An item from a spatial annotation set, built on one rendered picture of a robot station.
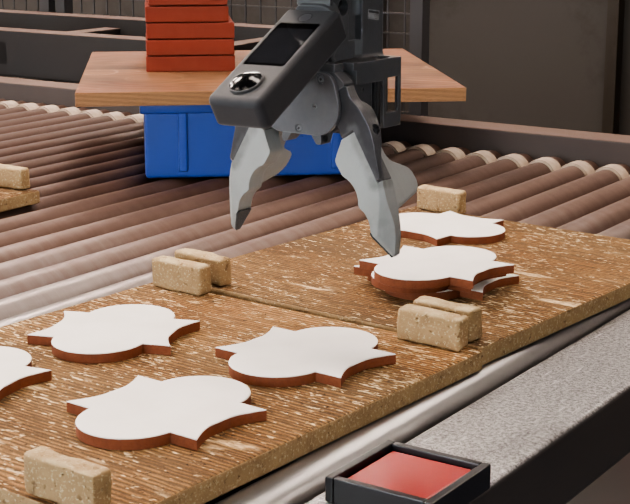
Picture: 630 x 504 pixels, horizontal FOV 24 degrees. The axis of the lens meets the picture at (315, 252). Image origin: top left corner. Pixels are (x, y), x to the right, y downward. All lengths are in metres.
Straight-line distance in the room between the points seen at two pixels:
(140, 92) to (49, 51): 1.02
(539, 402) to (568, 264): 0.34
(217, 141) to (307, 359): 0.85
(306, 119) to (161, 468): 0.29
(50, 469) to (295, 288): 0.50
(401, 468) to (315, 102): 0.28
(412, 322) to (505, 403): 0.11
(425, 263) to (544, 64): 3.90
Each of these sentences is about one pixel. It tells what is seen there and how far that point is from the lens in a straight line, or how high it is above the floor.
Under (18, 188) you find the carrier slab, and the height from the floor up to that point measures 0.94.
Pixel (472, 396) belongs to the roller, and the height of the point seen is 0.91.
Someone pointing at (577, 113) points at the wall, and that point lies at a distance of 5.15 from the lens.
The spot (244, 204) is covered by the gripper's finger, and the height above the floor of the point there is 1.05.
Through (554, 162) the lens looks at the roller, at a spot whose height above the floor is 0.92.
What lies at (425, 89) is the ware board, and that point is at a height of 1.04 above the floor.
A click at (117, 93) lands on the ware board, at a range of 1.86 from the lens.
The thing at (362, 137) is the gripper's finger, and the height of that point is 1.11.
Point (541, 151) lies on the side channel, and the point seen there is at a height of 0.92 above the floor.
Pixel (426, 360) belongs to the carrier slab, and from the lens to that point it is 1.12.
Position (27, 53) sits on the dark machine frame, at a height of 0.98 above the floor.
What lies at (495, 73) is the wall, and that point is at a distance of 5.26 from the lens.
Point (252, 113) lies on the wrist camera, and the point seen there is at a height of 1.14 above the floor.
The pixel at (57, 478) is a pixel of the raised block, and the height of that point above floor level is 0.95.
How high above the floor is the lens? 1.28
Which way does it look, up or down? 14 degrees down
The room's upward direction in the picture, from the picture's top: straight up
